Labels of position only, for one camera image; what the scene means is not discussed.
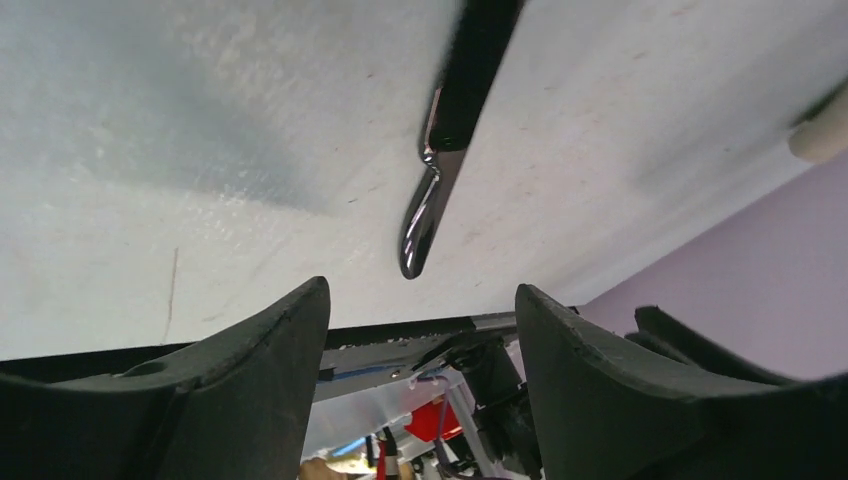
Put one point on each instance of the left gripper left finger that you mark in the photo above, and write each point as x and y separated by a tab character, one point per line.
234	405

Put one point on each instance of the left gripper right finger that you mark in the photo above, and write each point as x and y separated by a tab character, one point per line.
665	402

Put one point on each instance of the black knife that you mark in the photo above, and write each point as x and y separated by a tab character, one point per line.
475	52

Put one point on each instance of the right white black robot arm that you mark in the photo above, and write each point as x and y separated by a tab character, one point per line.
821	133

